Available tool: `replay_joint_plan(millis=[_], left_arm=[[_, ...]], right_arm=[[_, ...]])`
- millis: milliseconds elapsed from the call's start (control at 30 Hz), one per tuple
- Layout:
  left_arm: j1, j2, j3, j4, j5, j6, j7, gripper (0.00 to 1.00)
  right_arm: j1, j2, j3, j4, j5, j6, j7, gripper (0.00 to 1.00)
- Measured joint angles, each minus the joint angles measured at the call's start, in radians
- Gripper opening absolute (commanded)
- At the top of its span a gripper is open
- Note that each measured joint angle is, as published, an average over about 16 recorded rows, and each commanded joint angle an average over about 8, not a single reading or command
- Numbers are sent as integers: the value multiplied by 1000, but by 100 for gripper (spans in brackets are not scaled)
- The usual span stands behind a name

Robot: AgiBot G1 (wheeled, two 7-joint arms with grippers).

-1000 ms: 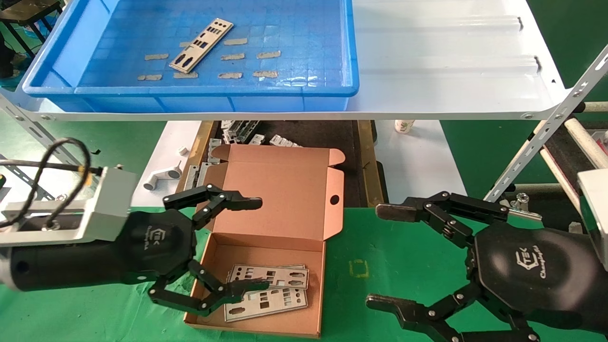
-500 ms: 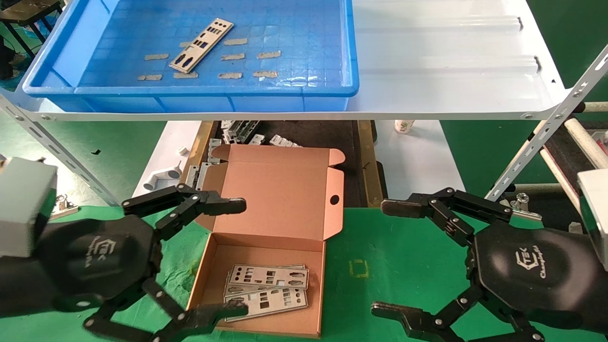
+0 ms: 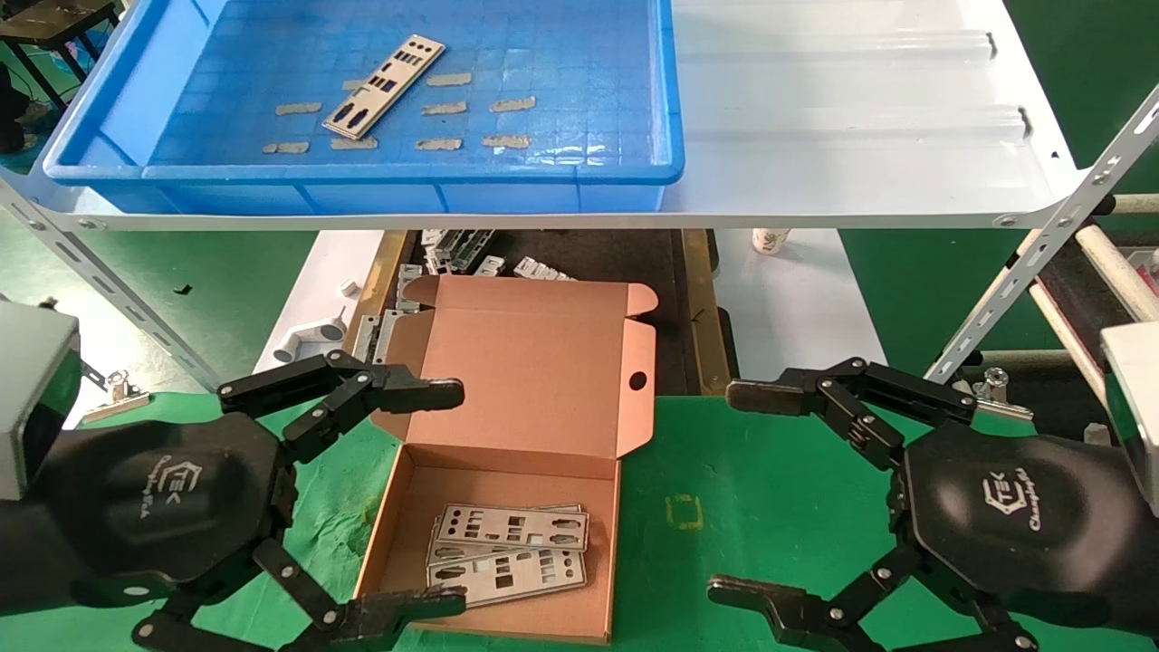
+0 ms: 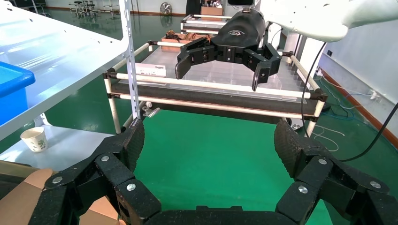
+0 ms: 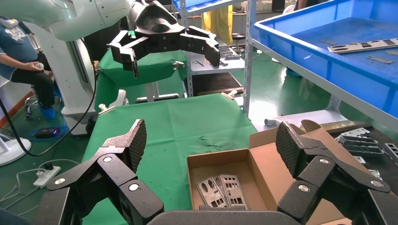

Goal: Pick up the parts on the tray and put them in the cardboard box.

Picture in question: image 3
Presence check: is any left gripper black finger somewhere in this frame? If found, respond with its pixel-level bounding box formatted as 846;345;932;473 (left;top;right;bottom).
217;351;465;463
131;537;467;652

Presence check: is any wood framed black tray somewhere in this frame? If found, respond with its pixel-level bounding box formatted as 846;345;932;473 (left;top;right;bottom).
326;229;743;397

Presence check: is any right wrist grey camera box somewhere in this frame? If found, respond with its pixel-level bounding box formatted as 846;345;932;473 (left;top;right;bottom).
1100;321;1159;517

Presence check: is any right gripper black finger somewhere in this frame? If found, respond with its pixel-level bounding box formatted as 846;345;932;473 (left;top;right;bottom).
706;548;1042;652
725;357;979;472

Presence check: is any silver binder clip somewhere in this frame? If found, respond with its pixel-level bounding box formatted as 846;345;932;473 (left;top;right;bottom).
81;369;150;424
964;367;1035;422

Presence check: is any left wrist grey camera box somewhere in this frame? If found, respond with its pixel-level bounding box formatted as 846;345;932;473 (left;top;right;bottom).
0;301;81;502

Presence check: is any blue plastic tray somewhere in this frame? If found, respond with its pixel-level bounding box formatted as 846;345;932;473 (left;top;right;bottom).
43;0;684;216

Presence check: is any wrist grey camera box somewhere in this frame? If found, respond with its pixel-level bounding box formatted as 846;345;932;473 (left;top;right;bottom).
0;301;81;502
1100;321;1159;517

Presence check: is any brown cardboard box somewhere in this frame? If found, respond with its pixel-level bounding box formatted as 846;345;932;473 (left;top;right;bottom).
350;274;659;646

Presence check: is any white metal shelf board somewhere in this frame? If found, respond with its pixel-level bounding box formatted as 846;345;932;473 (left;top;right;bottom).
0;0;1083;230

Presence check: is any white plastic pipe fitting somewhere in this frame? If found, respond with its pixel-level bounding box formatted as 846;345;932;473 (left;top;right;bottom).
272;308;348;365

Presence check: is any grey perforated shelf post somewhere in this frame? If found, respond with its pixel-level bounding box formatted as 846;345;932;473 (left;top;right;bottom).
924;86;1159;386
0;181;223;392

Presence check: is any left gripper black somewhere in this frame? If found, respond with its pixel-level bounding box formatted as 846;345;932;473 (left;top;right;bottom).
0;414;297;617

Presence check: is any black table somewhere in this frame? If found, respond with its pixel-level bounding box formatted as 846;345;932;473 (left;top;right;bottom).
0;0;125;87

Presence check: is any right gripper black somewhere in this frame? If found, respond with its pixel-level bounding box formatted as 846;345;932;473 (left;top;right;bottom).
892;424;1159;635

